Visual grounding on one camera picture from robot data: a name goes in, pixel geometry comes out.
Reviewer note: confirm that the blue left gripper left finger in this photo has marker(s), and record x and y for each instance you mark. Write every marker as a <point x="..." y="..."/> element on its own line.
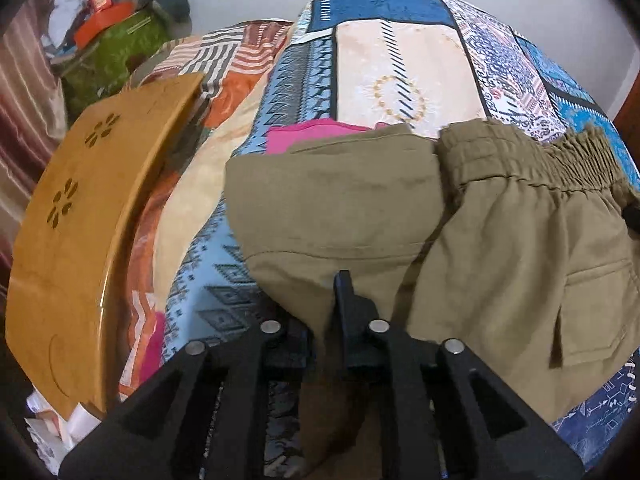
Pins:
<point x="291" y="349"/>

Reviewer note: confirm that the white papers pile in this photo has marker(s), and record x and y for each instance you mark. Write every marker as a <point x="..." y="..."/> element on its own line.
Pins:
<point x="53" y="435"/>

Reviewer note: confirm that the orange box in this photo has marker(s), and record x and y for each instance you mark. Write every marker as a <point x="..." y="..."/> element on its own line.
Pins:
<point x="102" y="15"/>

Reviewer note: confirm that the olive brown pants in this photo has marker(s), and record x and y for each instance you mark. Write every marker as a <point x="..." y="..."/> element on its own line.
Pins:
<point x="523" y="250"/>

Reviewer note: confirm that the green patterned storage bag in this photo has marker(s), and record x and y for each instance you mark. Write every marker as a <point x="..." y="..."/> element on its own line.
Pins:
<point x="104" y="66"/>

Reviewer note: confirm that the striped red brown curtain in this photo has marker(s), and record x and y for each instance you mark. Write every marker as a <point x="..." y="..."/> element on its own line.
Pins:
<point x="33" y="118"/>

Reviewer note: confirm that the pink folded cloth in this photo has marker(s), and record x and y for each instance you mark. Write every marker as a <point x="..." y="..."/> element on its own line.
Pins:
<point x="280" y="139"/>

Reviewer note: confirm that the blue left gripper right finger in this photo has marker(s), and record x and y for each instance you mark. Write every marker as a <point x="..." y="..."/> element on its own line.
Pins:
<point x="356" y="322"/>

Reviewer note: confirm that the blue patchwork bedspread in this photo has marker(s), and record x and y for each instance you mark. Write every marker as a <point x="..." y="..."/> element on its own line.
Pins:
<point x="424" y="64"/>

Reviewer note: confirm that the orange striped blanket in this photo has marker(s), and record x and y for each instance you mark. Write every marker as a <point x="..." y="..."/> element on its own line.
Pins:
<point x="170" y="238"/>

